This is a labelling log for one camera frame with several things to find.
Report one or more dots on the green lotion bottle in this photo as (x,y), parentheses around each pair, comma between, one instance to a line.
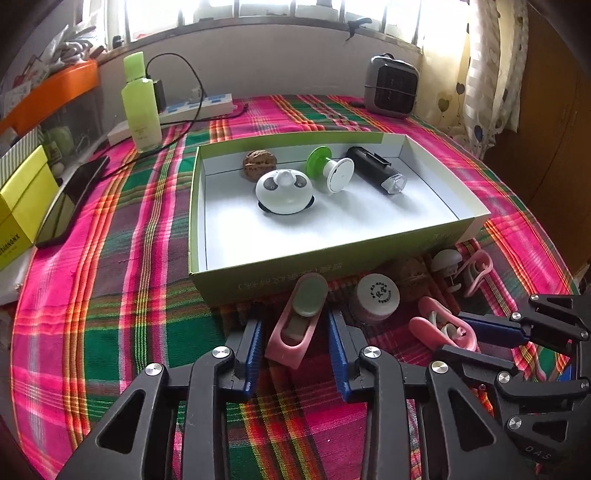
(143,110)

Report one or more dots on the assorted paper packets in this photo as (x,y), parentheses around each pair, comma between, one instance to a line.
(25,78)

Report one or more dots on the white mushroom-shaped light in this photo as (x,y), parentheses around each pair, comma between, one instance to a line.
(445,259)

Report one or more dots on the white panda-shaped gadget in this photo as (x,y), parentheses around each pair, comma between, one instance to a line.
(284,194)

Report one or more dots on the pink clip white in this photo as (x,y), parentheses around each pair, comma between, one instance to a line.
(480,265)
(422,330)

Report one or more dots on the green ornament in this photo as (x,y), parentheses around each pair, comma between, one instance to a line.
(60,138)

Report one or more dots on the black phone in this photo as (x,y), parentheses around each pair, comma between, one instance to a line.
(69,203)

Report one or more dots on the grey white striped box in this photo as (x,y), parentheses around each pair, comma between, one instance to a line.
(18,152)

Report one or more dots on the green white cardboard box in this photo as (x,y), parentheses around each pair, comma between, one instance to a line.
(323,226)

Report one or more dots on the white crumpled bag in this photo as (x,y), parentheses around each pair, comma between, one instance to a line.
(74,46)

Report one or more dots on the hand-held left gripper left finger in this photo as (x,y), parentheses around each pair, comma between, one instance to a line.
(253,355)

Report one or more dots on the brown walnut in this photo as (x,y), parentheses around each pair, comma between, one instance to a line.
(259,164)
(413,277)

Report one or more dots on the white rectangular box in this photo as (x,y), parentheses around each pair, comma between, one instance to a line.
(119,133)

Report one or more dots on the pink clip green pad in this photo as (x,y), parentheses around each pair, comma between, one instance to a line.
(295,341)

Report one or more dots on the orange tray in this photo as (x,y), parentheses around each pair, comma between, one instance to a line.
(55,87)

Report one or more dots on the yellow-green box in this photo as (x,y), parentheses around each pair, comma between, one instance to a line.
(23,207)

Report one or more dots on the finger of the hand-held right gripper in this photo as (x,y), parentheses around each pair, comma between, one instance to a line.
(475,357)
(489,328)

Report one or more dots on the small jar white cap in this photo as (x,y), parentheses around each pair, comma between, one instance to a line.
(376,297)

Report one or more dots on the grey space heater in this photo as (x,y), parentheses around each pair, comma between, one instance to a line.
(392,87)

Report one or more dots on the glass tank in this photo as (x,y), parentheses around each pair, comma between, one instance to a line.
(83,120)

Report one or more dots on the white power strip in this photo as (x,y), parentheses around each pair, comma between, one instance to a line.
(207,107)

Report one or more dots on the black bike light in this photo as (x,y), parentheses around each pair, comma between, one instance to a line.
(369,166)

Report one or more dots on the green white round spool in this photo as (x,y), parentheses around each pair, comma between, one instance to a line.
(339,175)

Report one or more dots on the black plug charger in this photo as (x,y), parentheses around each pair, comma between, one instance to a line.
(160,94)

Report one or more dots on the heart print curtain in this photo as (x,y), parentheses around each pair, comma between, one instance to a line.
(489,69)

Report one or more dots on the small black window latch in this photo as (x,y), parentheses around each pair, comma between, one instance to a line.
(117,41)

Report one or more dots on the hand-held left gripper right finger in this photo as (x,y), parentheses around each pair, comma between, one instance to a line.
(337,355)

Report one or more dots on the pink green plaid blanket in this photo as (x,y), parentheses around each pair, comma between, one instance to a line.
(138,300)

